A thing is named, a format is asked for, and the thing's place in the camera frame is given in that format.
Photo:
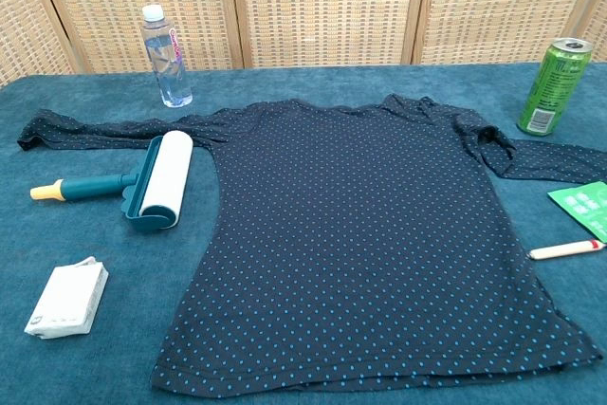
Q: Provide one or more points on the navy polka dot shirt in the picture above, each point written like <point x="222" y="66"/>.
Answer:
<point x="360" y="234"/>

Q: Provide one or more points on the woven rattan folding screen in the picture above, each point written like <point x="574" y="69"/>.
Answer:
<point x="322" y="6"/>

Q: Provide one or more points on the clear plastic water bottle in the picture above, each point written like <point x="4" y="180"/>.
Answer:
<point x="168" y="68"/>

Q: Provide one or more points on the green drink can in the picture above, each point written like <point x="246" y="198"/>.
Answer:
<point x="552" y="87"/>

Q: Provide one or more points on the teal blue tablecloth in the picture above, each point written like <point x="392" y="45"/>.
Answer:
<point x="118" y="367"/>

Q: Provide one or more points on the white paper pack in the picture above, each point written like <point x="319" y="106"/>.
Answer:
<point x="66" y="303"/>

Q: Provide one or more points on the beige pen with red band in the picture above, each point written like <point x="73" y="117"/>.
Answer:
<point x="564" y="250"/>

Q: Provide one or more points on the green foil packet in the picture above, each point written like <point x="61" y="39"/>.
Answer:
<point x="585" y="208"/>

